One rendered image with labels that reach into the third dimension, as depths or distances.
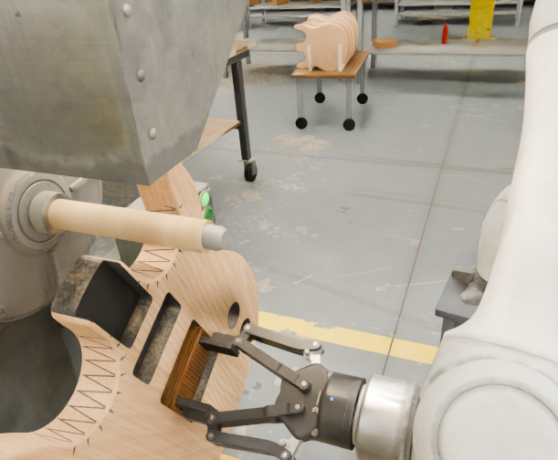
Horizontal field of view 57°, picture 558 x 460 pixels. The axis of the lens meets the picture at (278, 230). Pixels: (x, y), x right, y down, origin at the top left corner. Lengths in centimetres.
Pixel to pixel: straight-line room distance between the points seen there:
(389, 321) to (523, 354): 191
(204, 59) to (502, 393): 26
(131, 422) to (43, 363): 38
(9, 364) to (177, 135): 62
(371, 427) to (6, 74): 43
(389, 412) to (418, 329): 174
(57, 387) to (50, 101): 72
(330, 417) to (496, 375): 24
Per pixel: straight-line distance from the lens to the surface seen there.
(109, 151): 29
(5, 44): 31
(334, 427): 56
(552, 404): 35
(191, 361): 64
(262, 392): 202
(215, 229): 48
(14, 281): 62
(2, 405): 89
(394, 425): 54
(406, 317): 233
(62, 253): 66
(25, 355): 89
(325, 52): 426
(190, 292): 61
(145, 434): 60
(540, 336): 41
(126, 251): 87
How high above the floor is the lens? 150
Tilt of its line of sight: 31 degrees down
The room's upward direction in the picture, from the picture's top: 5 degrees counter-clockwise
